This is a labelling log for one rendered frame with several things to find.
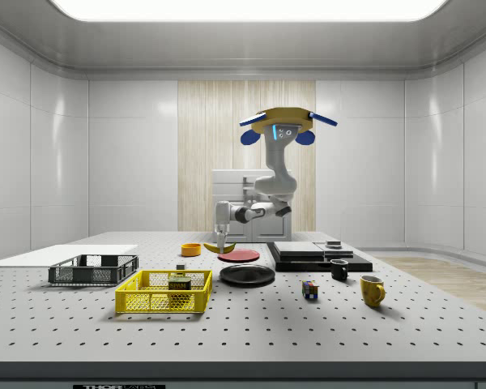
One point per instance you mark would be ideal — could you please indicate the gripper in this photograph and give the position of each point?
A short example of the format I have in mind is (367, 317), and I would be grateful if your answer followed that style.
(221, 235)

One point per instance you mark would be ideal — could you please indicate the banana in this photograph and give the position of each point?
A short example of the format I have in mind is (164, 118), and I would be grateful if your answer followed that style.
(212, 248)

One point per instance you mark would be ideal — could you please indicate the flat-sided can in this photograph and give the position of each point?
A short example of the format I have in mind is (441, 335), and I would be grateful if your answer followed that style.
(179, 284)

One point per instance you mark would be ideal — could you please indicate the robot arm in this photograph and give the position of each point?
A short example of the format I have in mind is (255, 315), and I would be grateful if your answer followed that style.
(277, 162)

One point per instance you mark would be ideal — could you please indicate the red plate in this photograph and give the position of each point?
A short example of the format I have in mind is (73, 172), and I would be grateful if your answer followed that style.
(239, 256)

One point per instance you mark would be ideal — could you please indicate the yellow bowl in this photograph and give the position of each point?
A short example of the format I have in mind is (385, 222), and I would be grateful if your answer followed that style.
(191, 250)

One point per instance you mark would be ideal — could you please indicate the black plate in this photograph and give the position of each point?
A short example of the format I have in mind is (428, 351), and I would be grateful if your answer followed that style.
(247, 274)

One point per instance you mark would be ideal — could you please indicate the white cabinet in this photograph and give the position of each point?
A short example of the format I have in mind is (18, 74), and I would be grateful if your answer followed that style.
(227, 182)

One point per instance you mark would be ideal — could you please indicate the yellow basket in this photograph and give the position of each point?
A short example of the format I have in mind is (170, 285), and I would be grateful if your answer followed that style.
(162, 302)

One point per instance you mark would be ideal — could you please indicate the puzzle cube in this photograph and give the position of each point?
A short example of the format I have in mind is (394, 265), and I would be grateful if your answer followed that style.
(309, 290)

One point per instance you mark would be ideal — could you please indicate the black mug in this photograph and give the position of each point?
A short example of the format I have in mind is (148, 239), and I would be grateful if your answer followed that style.
(338, 271)

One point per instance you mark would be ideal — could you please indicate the dark grey basket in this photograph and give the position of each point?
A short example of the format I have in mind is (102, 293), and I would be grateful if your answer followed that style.
(89, 275)

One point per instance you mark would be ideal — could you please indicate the yellow mug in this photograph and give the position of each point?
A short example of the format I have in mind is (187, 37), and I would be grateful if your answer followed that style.
(370, 293)

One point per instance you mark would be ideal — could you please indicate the white board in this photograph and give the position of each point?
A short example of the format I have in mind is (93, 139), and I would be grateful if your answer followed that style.
(44, 255)

